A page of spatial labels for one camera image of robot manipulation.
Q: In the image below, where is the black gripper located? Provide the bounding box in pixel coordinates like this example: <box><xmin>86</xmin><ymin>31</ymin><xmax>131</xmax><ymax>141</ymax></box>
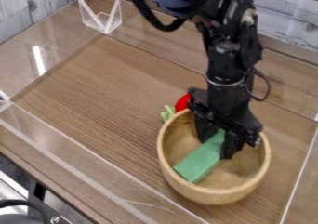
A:
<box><xmin>188</xmin><ymin>79</ymin><xmax>262</xmax><ymax>159</ymax></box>

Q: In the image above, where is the green rectangular block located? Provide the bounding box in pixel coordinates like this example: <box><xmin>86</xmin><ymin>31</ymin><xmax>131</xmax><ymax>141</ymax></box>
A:
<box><xmin>173</xmin><ymin>128</ymin><xmax>225</xmax><ymax>183</ymax></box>

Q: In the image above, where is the wooden bowl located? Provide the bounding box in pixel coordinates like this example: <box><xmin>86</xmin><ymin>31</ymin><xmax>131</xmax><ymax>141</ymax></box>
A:
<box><xmin>157</xmin><ymin>110</ymin><xmax>272</xmax><ymax>205</ymax></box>

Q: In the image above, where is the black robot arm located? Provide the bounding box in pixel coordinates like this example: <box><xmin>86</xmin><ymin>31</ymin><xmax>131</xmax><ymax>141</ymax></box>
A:
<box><xmin>155</xmin><ymin>0</ymin><xmax>262</xmax><ymax>159</ymax></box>

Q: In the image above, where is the red toy strawberry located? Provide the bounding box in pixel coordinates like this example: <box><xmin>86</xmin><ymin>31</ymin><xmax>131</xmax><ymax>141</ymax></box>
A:
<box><xmin>161</xmin><ymin>93</ymin><xmax>190</xmax><ymax>122</ymax></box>

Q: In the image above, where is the clear acrylic corner bracket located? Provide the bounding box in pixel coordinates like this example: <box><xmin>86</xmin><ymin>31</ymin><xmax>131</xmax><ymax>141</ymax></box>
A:
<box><xmin>79</xmin><ymin>0</ymin><xmax>122</xmax><ymax>34</ymax></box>

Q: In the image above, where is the clear acrylic tray wall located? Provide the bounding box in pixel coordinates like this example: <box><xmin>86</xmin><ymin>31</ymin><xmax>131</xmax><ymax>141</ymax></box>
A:
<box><xmin>0</xmin><ymin>91</ymin><xmax>208</xmax><ymax>224</ymax></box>

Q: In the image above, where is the black metal table frame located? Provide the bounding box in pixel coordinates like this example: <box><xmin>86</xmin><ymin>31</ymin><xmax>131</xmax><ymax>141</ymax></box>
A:
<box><xmin>0</xmin><ymin>159</ymin><xmax>85</xmax><ymax>224</ymax></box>

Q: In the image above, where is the black cable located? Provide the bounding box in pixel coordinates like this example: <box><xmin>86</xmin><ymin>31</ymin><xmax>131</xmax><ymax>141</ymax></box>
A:
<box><xmin>0</xmin><ymin>197</ymin><xmax>43</xmax><ymax>224</ymax></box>

